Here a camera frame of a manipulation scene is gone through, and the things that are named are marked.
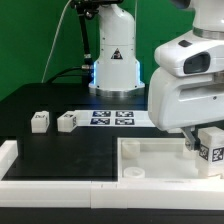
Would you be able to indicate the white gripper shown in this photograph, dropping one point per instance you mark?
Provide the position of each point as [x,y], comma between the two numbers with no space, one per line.
[188,87]

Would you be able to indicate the white square tabletop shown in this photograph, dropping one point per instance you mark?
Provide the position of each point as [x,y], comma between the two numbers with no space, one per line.
[162,158]

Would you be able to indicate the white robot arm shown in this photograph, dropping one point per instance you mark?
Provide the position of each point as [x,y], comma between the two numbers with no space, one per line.
[116,71]

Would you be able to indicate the white U-shaped fence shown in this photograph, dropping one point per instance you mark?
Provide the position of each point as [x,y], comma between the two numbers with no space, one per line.
[125,193]

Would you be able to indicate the white marker sheet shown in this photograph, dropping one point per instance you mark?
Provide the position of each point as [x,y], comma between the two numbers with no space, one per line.
[113,118]

